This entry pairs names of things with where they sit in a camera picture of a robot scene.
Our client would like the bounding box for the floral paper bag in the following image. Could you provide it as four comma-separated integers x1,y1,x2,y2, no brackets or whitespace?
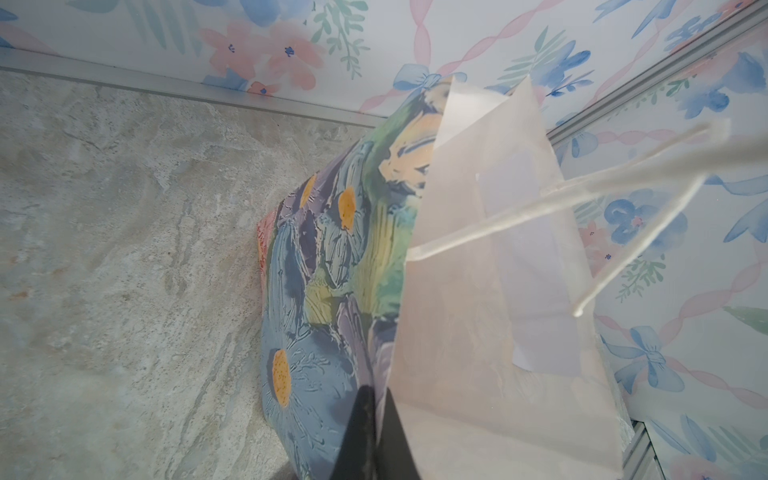
258,78,767,479

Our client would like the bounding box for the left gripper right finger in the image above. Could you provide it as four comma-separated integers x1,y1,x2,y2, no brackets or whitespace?
376,389,421,480

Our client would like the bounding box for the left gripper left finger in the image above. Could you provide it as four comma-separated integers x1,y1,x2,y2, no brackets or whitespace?
330,385,376,480

